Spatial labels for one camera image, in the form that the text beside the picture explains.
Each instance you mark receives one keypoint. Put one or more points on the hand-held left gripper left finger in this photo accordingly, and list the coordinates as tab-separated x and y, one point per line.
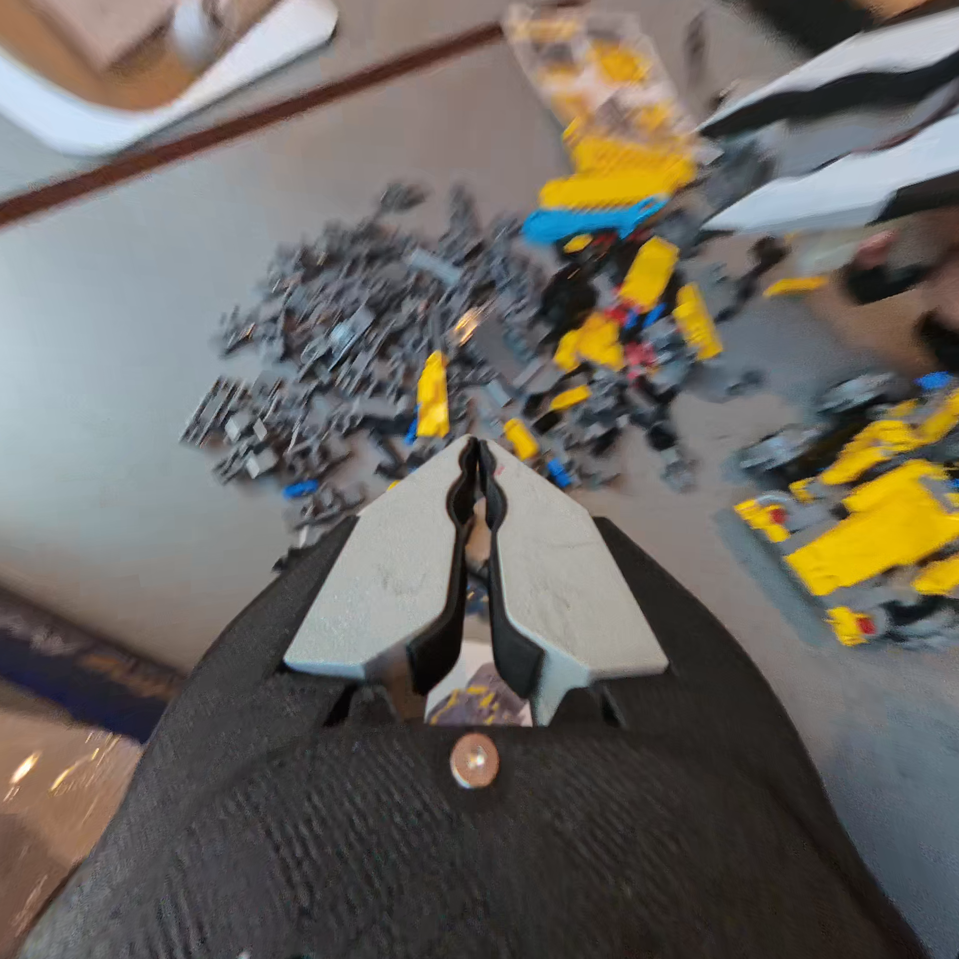
374	592

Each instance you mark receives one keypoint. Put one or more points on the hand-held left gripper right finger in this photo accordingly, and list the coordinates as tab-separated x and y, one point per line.
577	592

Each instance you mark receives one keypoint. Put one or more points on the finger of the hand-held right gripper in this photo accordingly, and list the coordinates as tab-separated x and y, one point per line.
839	191
884	56

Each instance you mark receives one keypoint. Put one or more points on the grey desk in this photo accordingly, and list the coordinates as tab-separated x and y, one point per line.
112	337

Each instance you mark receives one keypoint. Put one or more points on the person's right hand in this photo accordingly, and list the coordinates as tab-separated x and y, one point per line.
873	247

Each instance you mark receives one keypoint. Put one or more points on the short yellow holed beam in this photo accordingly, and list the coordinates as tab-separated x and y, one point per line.
794	286

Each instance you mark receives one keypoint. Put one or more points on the building instruction booklet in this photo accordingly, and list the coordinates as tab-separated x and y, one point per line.
472	674

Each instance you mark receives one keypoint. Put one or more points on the small yellow connector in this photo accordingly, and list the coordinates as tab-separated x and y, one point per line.
521	440
571	398

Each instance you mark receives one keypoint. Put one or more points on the wide yellow holed beam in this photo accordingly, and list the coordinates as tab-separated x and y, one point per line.
697	322

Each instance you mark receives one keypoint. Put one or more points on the yellow curved panel brick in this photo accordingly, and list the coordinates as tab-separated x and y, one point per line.
433	397

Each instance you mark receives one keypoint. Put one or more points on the yellow flat panel brick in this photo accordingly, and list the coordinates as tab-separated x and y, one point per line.
648	273

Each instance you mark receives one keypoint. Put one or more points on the long yellow panel brick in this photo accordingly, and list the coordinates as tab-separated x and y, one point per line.
599	191

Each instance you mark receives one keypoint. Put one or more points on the yellow toy vehicle model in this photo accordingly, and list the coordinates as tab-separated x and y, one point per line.
876	524

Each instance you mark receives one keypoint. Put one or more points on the pile of dark grey track links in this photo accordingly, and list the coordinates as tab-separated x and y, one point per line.
322	352

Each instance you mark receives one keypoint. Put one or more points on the heap of yellow ribbed bricks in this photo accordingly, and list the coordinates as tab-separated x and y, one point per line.
592	344

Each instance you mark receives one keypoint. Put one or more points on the blue brick separator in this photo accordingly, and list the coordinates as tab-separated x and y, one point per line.
569	223

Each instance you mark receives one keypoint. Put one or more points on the black toy wheel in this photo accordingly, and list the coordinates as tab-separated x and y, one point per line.
566	296

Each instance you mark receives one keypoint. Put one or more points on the yellow sticker sheet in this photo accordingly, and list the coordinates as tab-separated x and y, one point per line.
569	45

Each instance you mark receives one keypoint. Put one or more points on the dark blue printed box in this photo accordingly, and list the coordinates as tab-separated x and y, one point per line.
67	667

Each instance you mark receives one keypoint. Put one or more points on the yellow beam frame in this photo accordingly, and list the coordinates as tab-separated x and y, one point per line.
622	153

